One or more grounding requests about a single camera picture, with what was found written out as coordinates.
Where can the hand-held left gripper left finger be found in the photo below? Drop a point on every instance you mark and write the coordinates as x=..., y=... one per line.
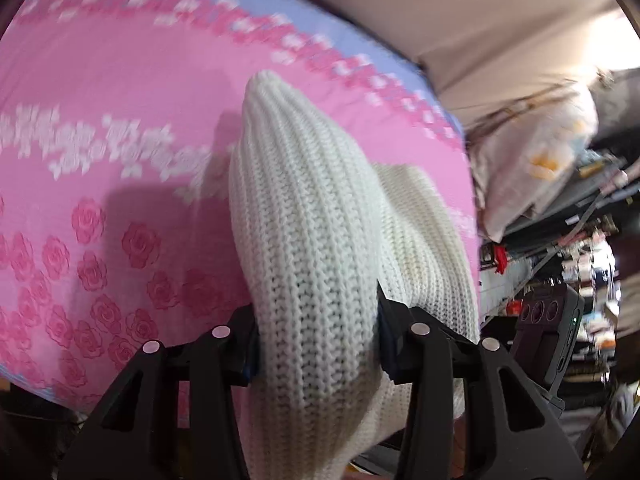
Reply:
x=249, y=355

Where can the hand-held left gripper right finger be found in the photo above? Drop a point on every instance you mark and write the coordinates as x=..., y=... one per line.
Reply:
x=389, y=355

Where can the white red black knit sweater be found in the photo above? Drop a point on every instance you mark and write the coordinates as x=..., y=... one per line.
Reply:
x=310, y=260

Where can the cluttered dark shelf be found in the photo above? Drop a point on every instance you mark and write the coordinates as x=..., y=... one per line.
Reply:
x=575, y=240

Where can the white pillow with orange print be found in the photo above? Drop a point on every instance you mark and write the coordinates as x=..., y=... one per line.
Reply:
x=535, y=170

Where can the pink floral bedsheet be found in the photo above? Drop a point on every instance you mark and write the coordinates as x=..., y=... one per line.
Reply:
x=125, y=170

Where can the beige draped cloth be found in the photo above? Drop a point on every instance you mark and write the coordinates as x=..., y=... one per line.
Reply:
x=475, y=15

